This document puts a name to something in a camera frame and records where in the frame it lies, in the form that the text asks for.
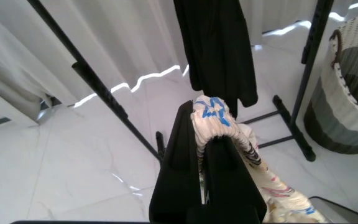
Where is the black t-shirt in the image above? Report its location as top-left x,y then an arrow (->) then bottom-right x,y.
172,0 -> 259,119

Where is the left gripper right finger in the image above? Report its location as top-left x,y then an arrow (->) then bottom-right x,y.
203,136 -> 267,223

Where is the cream printed garment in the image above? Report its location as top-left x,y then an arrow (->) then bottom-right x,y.
190,95 -> 328,223

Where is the white curtain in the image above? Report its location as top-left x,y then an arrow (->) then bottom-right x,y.
0,0 -> 77,128
37,0 -> 358,106

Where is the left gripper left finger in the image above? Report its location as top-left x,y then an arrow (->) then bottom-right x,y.
149,100 -> 203,223

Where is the black clothes rack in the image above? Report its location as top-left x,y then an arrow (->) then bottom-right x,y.
26,0 -> 335,164

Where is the white laundry basket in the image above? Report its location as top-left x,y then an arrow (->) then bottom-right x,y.
303,12 -> 358,156

